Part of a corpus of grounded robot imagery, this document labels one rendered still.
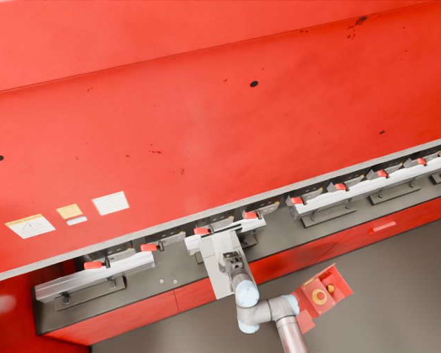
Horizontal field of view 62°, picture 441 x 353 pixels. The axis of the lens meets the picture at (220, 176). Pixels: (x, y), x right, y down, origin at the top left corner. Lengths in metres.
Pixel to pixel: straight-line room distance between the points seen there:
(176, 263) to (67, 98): 1.23
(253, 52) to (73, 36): 0.32
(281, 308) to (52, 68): 1.08
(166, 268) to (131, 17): 1.37
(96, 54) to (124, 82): 0.10
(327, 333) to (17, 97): 2.43
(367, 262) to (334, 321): 0.51
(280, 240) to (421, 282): 1.50
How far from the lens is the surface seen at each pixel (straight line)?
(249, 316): 1.36
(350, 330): 2.81
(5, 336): 1.59
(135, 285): 1.78
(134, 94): 0.71
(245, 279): 1.33
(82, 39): 0.58
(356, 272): 2.91
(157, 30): 0.59
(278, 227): 1.88
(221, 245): 1.68
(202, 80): 0.73
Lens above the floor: 2.60
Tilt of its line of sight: 62 degrees down
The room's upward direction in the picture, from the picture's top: 7 degrees clockwise
